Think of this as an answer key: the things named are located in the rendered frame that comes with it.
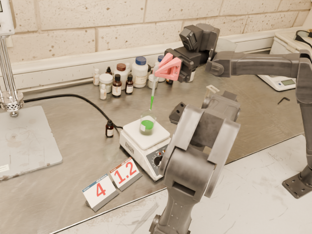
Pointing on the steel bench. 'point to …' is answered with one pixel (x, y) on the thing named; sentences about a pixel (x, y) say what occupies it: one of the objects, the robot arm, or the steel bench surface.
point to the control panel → (156, 157)
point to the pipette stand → (210, 90)
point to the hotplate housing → (142, 160)
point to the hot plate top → (131, 127)
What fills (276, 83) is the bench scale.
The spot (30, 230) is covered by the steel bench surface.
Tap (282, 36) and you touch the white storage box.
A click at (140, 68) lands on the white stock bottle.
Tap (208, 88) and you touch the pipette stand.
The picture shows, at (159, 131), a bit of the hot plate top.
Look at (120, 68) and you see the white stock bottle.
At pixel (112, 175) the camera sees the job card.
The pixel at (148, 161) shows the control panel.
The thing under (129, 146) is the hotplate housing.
